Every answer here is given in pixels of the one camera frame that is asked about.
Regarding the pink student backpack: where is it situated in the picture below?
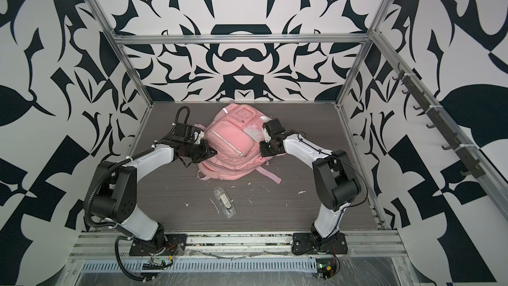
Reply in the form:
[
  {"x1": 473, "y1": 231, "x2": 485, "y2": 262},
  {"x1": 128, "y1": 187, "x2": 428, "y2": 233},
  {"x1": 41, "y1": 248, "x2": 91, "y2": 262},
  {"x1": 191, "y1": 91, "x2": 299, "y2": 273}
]
[{"x1": 197, "y1": 103, "x2": 281, "y2": 184}]

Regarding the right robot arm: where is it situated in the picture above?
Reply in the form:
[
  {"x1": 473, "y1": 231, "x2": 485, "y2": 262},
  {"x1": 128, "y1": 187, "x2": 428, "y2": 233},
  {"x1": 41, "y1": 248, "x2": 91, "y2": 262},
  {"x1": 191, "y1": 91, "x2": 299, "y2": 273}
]
[{"x1": 260, "y1": 119, "x2": 362, "y2": 243}]

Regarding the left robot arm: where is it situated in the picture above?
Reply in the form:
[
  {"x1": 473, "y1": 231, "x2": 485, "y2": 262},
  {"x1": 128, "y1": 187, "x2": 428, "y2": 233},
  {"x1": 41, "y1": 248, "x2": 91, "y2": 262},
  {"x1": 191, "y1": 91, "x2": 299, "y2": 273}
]
[{"x1": 83, "y1": 118, "x2": 217, "y2": 253}]

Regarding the clear plastic packet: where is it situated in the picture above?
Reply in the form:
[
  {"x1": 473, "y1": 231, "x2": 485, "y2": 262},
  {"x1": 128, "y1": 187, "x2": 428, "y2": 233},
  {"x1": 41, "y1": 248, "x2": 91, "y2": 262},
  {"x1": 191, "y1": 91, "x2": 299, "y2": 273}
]
[{"x1": 214, "y1": 187, "x2": 237, "y2": 219}]

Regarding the green lit circuit board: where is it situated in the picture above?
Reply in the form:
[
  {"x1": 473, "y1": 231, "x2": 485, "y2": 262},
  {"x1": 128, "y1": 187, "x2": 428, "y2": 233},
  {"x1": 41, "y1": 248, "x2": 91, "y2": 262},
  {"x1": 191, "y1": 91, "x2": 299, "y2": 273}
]
[{"x1": 317, "y1": 261, "x2": 341, "y2": 280}]

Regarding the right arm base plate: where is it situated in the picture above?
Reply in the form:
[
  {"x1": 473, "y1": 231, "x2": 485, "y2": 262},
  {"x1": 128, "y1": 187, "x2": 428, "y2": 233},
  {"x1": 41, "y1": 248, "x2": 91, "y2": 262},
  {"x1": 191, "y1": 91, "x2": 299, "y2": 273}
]
[{"x1": 291, "y1": 233, "x2": 349, "y2": 256}]

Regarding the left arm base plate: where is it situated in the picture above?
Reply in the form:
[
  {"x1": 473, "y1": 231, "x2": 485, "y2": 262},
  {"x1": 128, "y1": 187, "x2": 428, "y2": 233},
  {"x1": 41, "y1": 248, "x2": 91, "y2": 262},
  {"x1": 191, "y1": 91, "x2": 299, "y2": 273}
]
[{"x1": 129, "y1": 234, "x2": 188, "y2": 256}]

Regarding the white cable duct strip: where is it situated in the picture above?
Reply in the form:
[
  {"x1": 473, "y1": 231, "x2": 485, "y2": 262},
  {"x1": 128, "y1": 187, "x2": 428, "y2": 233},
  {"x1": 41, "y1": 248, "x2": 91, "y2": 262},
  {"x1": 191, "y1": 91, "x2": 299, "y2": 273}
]
[{"x1": 81, "y1": 257, "x2": 320, "y2": 274}]

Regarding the aluminium cage frame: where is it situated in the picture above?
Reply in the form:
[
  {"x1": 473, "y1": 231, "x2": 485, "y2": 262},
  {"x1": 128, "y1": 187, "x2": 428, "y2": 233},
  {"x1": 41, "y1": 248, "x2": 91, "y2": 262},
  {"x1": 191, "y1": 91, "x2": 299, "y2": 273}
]
[{"x1": 85, "y1": 0, "x2": 507, "y2": 217}]

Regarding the wall hook rail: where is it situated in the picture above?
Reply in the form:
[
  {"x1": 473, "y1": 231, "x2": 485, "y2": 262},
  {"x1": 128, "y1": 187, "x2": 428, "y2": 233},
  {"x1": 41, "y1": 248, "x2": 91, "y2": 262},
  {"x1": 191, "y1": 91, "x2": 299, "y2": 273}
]
[{"x1": 396, "y1": 70, "x2": 486, "y2": 179}]

